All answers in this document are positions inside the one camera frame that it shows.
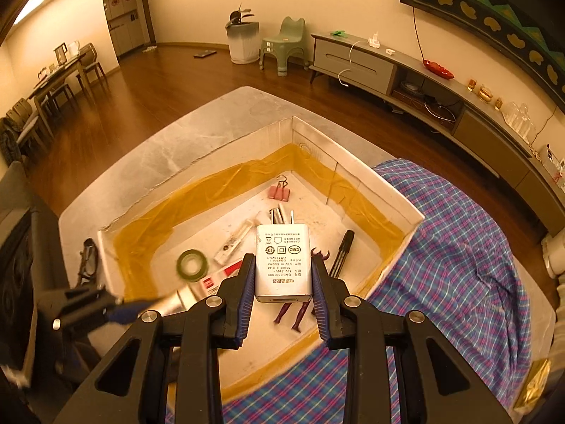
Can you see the wooden dining table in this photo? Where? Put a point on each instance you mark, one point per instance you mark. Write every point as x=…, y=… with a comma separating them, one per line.
x=57, y=79

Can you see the plaid cloth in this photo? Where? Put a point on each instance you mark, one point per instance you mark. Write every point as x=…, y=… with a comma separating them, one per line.
x=441, y=274

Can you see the clear glass set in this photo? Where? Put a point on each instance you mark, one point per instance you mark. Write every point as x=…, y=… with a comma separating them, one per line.
x=518, y=121

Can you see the electric kettle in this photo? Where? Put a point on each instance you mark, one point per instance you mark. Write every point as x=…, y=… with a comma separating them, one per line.
x=62, y=53

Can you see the pink binder clips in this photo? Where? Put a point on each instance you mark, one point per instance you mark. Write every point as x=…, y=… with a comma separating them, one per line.
x=279, y=192

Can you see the white charger plug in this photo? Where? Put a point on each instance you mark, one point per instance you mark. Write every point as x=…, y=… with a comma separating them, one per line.
x=282, y=265

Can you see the slatted wooden dining chair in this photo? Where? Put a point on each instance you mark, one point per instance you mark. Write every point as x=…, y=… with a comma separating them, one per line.
x=92, y=62

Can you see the built-in hallway cupboard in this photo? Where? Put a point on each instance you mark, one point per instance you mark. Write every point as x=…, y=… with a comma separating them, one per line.
x=123, y=17

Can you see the purple toy figure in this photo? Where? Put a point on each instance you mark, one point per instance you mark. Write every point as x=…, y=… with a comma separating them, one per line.
x=300, y=316

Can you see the dark flat device on floor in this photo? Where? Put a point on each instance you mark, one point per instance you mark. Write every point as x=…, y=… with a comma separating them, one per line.
x=205, y=53

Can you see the green tape roll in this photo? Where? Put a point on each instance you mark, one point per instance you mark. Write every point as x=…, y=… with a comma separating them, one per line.
x=182, y=265

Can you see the green plastic chair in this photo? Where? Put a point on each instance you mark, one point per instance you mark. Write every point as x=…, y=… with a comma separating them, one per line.
x=282, y=42

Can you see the red dish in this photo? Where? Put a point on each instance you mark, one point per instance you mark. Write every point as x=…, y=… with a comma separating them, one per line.
x=437, y=69

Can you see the gold ornaments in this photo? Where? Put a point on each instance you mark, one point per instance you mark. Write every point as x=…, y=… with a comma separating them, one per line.
x=485, y=93

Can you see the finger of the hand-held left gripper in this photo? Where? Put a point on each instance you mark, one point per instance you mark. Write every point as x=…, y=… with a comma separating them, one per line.
x=126, y=312

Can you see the gold foil packet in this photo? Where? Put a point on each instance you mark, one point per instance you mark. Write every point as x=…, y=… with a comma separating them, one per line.
x=534, y=384

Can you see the white storage basket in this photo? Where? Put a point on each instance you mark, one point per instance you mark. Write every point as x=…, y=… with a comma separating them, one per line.
x=551, y=163

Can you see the printed white tube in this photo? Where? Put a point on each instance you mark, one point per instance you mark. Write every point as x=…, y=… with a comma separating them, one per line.
x=234, y=243

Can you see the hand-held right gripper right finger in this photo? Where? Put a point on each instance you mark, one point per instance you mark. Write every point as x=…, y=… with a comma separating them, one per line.
x=320, y=304

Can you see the white cardboard box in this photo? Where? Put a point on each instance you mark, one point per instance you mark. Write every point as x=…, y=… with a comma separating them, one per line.
x=384, y=203

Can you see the green toy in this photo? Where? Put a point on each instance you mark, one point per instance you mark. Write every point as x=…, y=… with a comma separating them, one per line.
x=339, y=33

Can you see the red and white carton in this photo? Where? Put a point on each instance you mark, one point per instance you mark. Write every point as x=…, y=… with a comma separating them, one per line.
x=227, y=271

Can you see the black eyeglasses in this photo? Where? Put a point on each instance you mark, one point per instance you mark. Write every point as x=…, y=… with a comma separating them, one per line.
x=90, y=260

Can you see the potted plant in white pot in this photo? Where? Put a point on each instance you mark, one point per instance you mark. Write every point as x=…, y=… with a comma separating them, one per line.
x=245, y=44

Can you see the grey long media cabinet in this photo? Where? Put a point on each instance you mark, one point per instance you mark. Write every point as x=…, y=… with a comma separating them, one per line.
x=353, y=64

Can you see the black marker pen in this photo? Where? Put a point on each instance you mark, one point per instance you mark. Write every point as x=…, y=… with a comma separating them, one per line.
x=343, y=251

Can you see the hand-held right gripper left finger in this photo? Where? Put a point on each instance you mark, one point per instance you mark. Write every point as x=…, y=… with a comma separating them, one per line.
x=245, y=304

